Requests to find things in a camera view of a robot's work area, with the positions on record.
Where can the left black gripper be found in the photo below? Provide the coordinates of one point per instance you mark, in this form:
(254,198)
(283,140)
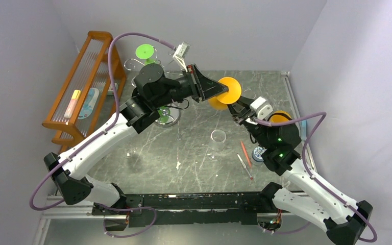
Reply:
(202,87)

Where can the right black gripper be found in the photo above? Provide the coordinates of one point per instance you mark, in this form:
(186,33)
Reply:
(242,116)

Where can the blue patterned round tin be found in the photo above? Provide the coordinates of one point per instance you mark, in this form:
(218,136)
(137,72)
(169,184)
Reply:
(257,155)

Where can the orange wooden rack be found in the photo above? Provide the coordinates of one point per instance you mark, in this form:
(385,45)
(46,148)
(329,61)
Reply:
(90,70)

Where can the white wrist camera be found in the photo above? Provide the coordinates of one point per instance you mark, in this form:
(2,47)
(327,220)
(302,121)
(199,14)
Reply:
(261,107)
(180,54)

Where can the chrome wine glass rack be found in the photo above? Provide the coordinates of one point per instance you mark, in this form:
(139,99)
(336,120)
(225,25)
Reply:
(170,114)

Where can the green plastic wine glass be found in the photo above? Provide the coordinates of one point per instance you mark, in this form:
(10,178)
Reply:
(147,53)

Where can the yellow highlighter marker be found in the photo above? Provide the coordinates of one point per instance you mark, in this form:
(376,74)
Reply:
(72,104)

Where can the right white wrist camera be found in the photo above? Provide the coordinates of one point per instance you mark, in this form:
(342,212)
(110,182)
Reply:
(261,107)

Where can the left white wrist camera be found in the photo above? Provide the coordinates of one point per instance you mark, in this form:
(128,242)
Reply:
(180,54)

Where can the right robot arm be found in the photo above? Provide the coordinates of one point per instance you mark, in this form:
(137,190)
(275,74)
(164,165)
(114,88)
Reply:
(341,217)

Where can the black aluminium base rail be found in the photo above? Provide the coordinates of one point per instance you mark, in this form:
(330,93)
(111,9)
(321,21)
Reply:
(245,208)

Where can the light blue flat package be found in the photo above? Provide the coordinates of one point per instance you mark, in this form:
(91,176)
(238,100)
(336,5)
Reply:
(89,103)

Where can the orange plastic wine glass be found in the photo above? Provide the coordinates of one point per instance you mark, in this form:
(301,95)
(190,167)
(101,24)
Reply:
(221,102)

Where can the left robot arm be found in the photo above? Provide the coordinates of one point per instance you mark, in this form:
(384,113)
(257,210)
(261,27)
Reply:
(153,90)

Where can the clear wine glass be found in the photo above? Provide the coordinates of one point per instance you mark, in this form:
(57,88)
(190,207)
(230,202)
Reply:
(249,93)
(216,144)
(130,151)

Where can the white red pen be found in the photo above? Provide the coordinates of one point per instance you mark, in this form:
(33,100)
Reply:
(245,167)

